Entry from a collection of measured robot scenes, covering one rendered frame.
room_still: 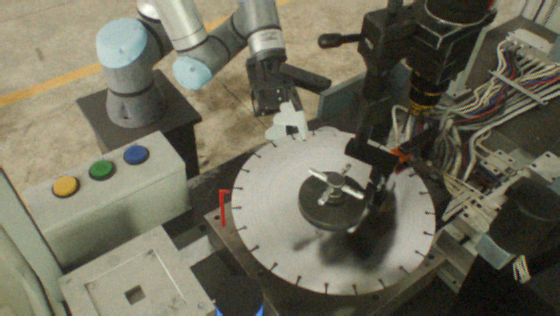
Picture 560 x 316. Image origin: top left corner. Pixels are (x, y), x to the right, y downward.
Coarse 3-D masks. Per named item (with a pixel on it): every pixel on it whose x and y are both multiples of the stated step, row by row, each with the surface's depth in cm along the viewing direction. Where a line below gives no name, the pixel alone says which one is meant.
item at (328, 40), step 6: (324, 36) 61; (330, 36) 61; (336, 36) 61; (342, 36) 62; (348, 36) 63; (354, 36) 63; (318, 42) 62; (324, 42) 61; (330, 42) 61; (336, 42) 61; (342, 42) 62; (348, 42) 63; (354, 42) 64; (324, 48) 62; (330, 48) 62
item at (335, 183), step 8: (344, 168) 75; (320, 176) 74; (328, 176) 73; (336, 176) 73; (328, 184) 72; (336, 184) 72; (344, 184) 72; (328, 192) 71; (336, 192) 73; (352, 192) 72; (320, 200) 70
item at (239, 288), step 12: (240, 276) 44; (228, 288) 44; (240, 288) 44; (252, 288) 44; (216, 300) 43; (228, 300) 43; (240, 300) 43; (252, 300) 43; (228, 312) 42; (240, 312) 42; (252, 312) 42
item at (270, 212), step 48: (288, 144) 85; (336, 144) 85; (240, 192) 78; (288, 192) 78; (384, 192) 78; (288, 240) 71; (336, 240) 71; (384, 240) 71; (432, 240) 71; (336, 288) 66
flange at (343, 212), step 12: (312, 180) 78; (348, 180) 78; (300, 192) 76; (312, 192) 76; (360, 192) 76; (300, 204) 75; (312, 204) 75; (324, 204) 74; (336, 204) 74; (348, 204) 75; (360, 204) 75; (312, 216) 73; (324, 216) 73; (336, 216) 73; (348, 216) 73; (360, 216) 73
